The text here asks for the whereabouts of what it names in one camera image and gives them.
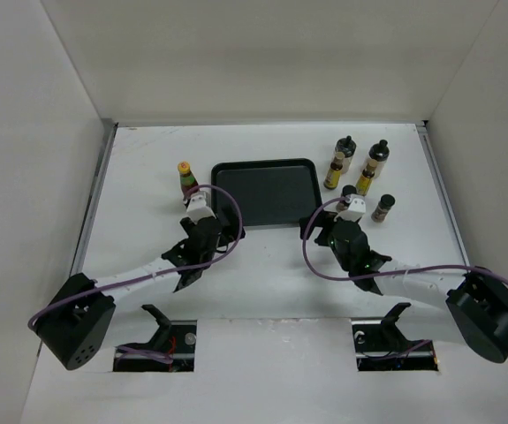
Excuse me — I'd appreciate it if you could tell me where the small spice jar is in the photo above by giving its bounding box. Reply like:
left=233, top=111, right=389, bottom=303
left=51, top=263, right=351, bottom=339
left=336, top=185, right=357, bottom=213
left=371, top=193, right=396, bottom=223

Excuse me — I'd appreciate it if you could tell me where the red sauce bottle yellow cap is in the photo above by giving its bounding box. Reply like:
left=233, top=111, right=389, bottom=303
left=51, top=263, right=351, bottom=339
left=178, top=161, right=198, bottom=206

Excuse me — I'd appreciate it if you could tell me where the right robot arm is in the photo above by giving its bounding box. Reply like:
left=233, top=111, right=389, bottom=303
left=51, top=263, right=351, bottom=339
left=299, top=208, right=508, bottom=363

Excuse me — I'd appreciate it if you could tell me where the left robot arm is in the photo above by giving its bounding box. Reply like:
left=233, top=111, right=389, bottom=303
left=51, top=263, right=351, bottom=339
left=27, top=206, right=245, bottom=370

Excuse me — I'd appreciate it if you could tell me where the left yellow-label brown bottle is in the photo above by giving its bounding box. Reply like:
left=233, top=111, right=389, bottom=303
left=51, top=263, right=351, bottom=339
left=323, top=152, right=345, bottom=190

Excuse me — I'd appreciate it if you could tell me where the yellow-label brown bottle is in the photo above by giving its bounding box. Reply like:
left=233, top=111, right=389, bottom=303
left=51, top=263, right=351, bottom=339
left=355, top=160, right=378, bottom=196
left=323, top=152, right=345, bottom=190

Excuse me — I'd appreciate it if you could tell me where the black plastic tray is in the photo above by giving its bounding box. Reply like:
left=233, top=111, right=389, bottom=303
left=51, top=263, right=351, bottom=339
left=211, top=158, right=322, bottom=227

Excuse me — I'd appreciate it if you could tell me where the right yellow-label brown bottle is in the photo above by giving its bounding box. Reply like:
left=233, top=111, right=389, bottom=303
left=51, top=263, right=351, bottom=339
left=355, top=160, right=378, bottom=196

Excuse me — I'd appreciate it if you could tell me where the left black-cap grinder bottle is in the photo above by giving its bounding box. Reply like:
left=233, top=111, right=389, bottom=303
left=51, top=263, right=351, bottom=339
left=335, top=135, right=357, bottom=174

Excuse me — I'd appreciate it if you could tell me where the black-cap grinder bottle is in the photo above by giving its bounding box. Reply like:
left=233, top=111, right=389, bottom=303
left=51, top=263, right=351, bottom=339
left=368, top=140, right=390, bottom=178
left=335, top=135, right=357, bottom=174

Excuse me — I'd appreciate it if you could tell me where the right black-cap grinder bottle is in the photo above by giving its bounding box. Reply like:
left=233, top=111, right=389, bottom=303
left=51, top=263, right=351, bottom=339
left=368, top=140, right=390, bottom=178

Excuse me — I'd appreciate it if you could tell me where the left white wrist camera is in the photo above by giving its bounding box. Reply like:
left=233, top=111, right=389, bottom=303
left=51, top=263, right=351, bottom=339
left=186, top=190, right=215, bottom=223

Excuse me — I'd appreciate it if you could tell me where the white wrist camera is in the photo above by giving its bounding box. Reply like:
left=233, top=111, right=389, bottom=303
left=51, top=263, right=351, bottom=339
left=186, top=190, right=215, bottom=223
left=336, top=194, right=367, bottom=223

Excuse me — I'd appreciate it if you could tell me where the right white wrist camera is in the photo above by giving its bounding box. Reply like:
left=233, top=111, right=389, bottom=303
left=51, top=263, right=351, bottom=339
left=336, top=194, right=367, bottom=223

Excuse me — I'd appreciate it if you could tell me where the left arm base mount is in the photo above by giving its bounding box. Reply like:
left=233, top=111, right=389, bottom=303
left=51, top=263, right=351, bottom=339
left=112, top=304, right=198, bottom=373

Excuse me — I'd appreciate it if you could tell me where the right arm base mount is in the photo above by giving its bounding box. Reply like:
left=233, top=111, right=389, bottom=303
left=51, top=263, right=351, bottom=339
left=352, top=302, right=438, bottom=372

